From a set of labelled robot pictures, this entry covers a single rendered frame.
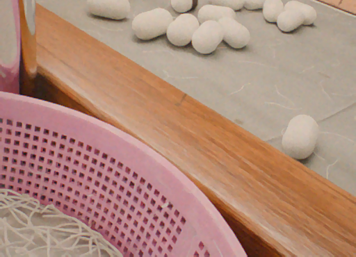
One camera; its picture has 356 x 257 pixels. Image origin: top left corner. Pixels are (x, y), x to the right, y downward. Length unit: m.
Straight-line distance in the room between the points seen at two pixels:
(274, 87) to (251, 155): 0.12
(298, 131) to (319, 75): 0.12
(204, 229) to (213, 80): 0.17
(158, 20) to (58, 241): 0.20
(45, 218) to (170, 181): 0.07
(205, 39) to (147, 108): 0.13
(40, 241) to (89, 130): 0.05
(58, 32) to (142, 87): 0.08
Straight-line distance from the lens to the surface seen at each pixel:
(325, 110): 0.34
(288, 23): 0.44
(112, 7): 0.41
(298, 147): 0.27
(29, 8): 0.25
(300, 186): 0.22
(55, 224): 0.24
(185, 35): 0.37
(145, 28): 0.38
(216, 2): 0.47
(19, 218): 0.24
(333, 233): 0.21
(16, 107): 0.25
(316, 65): 0.40
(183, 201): 0.20
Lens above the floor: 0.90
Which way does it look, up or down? 28 degrees down
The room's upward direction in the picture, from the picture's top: 10 degrees clockwise
